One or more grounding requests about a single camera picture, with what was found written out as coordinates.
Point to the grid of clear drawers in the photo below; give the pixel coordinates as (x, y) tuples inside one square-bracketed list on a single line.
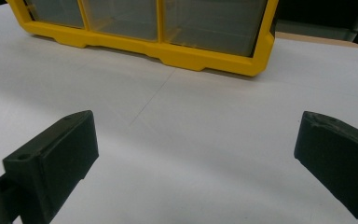
[(214, 28)]

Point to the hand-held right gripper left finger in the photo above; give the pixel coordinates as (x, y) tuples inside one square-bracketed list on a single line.
[(59, 155)]

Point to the wooden table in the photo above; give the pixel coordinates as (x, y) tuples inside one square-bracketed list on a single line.
[(317, 39)]

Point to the yellow black drawer organizer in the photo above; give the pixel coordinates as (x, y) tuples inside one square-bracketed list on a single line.
[(183, 59)]

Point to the clear plastic drawer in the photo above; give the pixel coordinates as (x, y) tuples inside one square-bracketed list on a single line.
[(121, 18)]

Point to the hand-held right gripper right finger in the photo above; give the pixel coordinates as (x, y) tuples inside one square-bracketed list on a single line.
[(338, 155)]

